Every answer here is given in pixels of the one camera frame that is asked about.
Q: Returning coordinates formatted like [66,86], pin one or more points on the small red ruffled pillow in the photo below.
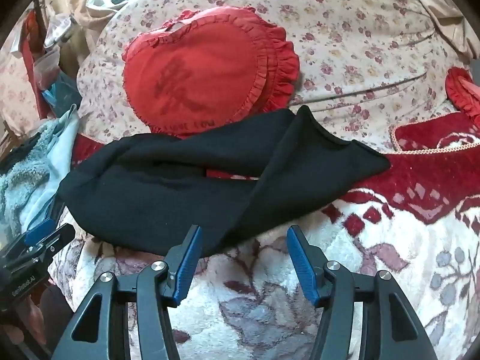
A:
[459,93]

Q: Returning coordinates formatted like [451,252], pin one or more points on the floral covered chair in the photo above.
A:
[15,93]

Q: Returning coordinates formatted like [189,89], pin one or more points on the floral quilt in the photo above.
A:
[356,45]

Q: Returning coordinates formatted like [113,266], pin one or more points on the black pants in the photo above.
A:
[168,195]

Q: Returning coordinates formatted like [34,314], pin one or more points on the person's left hand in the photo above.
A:
[33,317]

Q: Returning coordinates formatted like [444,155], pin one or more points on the clear plastic bag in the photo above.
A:
[47,67]

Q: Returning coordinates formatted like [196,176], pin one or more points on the red and white plush blanket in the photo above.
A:
[393,270]

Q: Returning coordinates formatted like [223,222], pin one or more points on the red heart-shaped ruffled pillow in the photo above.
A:
[195,75]

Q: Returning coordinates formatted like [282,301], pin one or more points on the blue plastic bag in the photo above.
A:
[62,97]

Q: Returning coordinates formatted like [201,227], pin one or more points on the red box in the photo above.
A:
[29,48]

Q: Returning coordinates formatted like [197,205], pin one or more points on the black garment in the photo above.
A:
[15,150]

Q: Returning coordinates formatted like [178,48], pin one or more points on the beige cloth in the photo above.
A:
[442,18]

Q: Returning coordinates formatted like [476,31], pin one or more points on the light blue fleece garment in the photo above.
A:
[22,180]

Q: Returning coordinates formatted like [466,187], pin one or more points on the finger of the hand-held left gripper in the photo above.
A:
[39,232]
[48,245]

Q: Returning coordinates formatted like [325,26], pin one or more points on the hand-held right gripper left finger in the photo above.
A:
[187,270]

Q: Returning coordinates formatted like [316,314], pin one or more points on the beige curtain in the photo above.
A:
[86,15]

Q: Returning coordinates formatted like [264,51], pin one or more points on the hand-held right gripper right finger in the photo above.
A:
[300,262]

